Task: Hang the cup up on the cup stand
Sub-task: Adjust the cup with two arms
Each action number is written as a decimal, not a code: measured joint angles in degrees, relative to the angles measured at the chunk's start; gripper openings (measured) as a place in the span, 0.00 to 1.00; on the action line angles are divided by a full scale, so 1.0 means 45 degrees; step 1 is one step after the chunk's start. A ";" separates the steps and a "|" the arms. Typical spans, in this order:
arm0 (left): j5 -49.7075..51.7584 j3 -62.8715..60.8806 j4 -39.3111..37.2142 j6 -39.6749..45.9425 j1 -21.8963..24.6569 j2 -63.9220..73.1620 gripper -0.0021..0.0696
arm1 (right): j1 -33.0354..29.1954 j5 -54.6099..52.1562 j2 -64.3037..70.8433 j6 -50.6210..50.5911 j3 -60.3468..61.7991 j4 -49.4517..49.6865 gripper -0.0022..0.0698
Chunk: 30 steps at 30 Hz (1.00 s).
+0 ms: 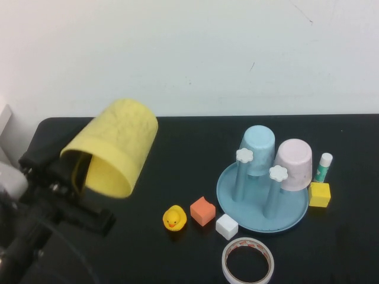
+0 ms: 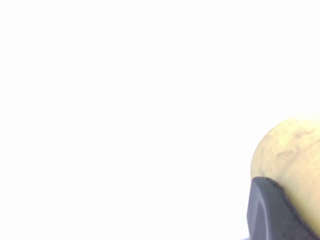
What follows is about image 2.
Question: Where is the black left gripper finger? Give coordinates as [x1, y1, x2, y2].
[246, 176, 320, 240]

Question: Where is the yellow plastic cup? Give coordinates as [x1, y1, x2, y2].
[249, 113, 320, 232]

